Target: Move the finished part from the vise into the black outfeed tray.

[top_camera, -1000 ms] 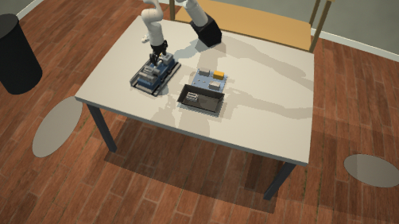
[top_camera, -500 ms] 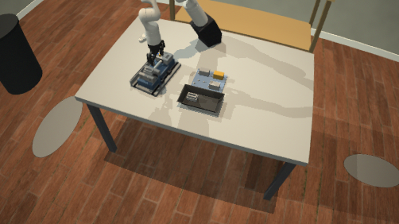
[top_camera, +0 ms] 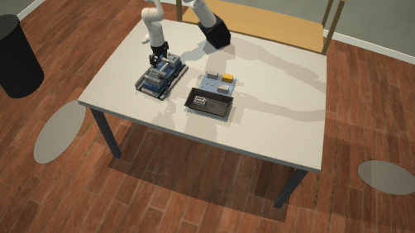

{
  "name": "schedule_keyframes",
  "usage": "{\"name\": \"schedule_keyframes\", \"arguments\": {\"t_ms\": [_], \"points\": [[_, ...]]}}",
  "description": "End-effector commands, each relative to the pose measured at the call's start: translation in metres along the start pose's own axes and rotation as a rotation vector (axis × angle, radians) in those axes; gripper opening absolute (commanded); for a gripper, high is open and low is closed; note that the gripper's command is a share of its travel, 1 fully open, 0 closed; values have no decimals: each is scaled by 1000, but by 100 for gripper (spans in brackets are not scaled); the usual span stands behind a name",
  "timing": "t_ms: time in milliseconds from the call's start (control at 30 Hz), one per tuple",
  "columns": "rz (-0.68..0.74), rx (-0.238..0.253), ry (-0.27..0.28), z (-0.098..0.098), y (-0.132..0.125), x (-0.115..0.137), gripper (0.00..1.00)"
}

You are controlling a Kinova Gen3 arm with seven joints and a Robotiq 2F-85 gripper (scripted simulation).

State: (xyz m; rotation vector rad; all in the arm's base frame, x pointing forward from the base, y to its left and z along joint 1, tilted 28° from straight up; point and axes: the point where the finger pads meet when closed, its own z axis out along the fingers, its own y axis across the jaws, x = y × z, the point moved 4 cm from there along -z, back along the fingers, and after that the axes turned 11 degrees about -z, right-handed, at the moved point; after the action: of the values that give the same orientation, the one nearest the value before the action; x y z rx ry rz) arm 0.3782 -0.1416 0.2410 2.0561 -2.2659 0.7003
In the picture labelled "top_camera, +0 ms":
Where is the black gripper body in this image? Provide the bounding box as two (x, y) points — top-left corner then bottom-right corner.
(150, 43), (165, 57)

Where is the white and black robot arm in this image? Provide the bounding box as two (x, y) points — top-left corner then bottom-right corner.
(141, 0), (217, 47)

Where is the yellow block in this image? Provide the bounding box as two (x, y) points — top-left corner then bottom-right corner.
(222, 74), (233, 83)

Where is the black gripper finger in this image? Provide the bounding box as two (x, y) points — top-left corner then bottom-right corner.
(162, 41), (169, 58)
(149, 52), (161, 69)

